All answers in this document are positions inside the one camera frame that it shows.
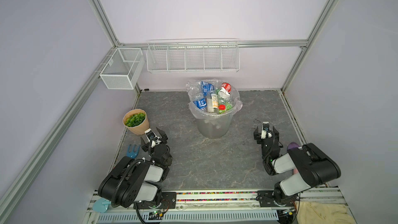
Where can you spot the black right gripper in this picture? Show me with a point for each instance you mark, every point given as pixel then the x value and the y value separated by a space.
pixel 257 137

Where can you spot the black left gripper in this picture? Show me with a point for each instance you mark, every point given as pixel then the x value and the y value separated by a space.
pixel 146 148

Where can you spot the green label clear bottle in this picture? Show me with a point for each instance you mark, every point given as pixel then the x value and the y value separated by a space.
pixel 228 106

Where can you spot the red label clear bottle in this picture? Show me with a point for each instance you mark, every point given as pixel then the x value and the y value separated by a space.
pixel 224 96

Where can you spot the blue label bottle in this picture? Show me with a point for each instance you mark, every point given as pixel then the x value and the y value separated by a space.
pixel 199 101

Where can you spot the white yellow label clear bottle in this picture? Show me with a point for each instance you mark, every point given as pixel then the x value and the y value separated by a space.
pixel 212 102

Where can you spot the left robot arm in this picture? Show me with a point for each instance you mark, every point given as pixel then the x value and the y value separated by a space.
pixel 136 181

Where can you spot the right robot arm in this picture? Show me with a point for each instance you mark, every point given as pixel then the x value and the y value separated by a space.
pixel 313 166

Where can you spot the clear plastic bin liner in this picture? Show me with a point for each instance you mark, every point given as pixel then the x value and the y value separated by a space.
pixel 235 98

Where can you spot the grey mesh waste bin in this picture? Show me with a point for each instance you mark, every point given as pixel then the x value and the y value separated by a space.
pixel 214 129

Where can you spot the purple plastic scoop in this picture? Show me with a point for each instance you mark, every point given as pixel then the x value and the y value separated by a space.
pixel 293 145

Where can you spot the teal plastic garden fork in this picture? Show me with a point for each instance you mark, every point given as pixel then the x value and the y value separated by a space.
pixel 133 151

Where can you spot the beige pot with green plant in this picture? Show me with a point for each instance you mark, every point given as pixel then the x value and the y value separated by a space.
pixel 136 121

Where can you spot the white mesh box basket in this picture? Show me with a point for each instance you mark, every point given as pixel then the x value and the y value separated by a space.
pixel 123 69

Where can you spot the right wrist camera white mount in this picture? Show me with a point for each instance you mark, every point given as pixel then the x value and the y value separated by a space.
pixel 265 130

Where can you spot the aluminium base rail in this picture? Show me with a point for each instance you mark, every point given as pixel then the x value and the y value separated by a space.
pixel 217 206

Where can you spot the white wire wall shelf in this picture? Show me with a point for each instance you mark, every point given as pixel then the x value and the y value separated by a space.
pixel 193 55

